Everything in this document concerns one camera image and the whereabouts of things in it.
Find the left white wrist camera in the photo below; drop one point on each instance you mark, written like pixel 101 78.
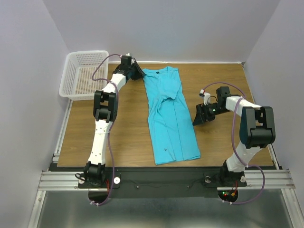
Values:
pixel 126 55

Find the turquoise t shirt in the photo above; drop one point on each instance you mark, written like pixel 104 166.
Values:
pixel 171 130

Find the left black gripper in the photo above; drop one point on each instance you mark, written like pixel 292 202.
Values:
pixel 139 73

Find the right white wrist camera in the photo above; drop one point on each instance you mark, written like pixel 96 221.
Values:
pixel 205 96

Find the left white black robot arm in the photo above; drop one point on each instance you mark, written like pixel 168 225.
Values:
pixel 105 110

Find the right metal knob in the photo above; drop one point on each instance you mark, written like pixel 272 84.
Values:
pixel 208 179

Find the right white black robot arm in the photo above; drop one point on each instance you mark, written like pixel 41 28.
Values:
pixel 257 130

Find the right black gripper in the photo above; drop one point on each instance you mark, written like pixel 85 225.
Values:
pixel 200 118

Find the white perforated plastic basket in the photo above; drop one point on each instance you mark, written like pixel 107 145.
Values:
pixel 82 73

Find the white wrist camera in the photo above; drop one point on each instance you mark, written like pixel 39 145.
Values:
pixel 126 55
pixel 205 96

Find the aluminium frame rail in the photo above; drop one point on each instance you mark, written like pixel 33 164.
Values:
pixel 66 180

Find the left white knob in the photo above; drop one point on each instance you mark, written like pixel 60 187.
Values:
pixel 117 180

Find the circuit board with leds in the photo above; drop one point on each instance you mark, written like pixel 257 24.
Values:
pixel 228 195

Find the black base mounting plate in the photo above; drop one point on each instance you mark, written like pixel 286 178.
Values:
pixel 168 182

